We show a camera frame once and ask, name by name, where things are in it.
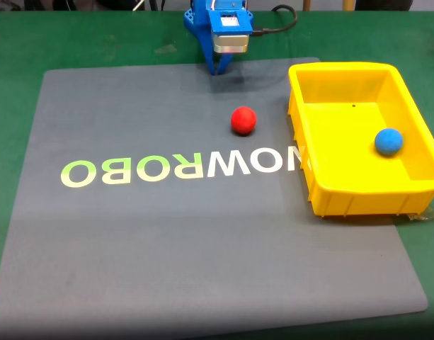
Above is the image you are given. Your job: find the yellow plastic bin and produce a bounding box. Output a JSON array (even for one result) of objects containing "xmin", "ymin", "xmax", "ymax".
[{"xmin": 287, "ymin": 62, "xmax": 434, "ymax": 217}]

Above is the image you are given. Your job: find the black cable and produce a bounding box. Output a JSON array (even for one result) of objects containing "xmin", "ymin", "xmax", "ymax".
[{"xmin": 251, "ymin": 4, "xmax": 299, "ymax": 38}]

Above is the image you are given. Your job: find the clear tape piece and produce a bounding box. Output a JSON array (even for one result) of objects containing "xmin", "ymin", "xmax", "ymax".
[{"xmin": 406, "ymin": 208, "xmax": 434, "ymax": 223}]

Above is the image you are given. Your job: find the red ball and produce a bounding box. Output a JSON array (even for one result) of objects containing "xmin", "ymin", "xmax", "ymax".
[{"xmin": 230, "ymin": 106, "xmax": 258, "ymax": 136}]

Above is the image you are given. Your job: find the blue ball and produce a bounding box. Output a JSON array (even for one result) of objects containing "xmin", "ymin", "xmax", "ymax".
[{"xmin": 374, "ymin": 127, "xmax": 404, "ymax": 157}]

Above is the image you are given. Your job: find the grey mat with lettering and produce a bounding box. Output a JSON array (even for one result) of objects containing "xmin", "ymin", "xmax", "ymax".
[{"xmin": 0, "ymin": 57, "xmax": 429, "ymax": 336}]

